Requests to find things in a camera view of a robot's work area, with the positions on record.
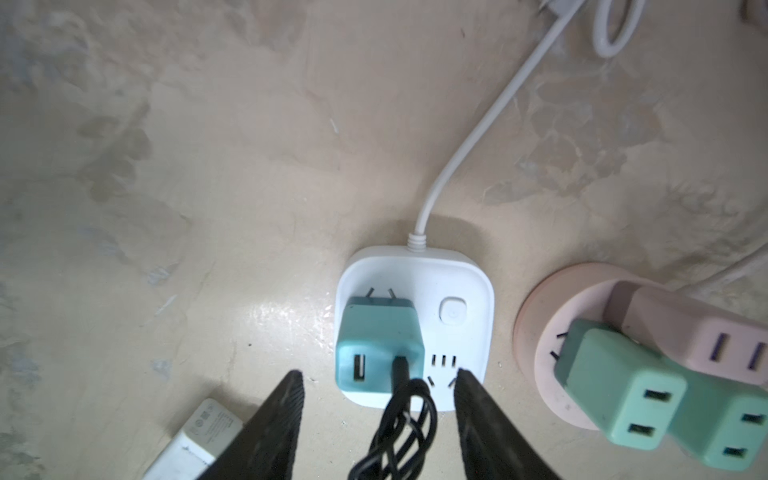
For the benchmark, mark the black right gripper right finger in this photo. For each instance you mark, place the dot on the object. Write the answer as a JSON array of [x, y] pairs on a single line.
[[491, 446]]

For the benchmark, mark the pink charger plug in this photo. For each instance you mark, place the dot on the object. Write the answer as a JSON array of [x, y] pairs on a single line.
[[692, 333]]

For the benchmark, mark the green charger plug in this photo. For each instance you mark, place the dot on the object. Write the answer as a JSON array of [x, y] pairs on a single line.
[[628, 391], [720, 422]]

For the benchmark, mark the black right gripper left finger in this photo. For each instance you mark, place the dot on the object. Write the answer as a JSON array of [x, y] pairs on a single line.
[[266, 446]]

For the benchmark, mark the pink round power strip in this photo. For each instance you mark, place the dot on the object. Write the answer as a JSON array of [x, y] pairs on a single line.
[[582, 291]]

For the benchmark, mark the white square power strip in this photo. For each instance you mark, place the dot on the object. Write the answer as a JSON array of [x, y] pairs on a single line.
[[453, 297]]

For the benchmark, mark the white charger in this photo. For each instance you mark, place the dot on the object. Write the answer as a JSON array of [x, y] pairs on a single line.
[[201, 440]]

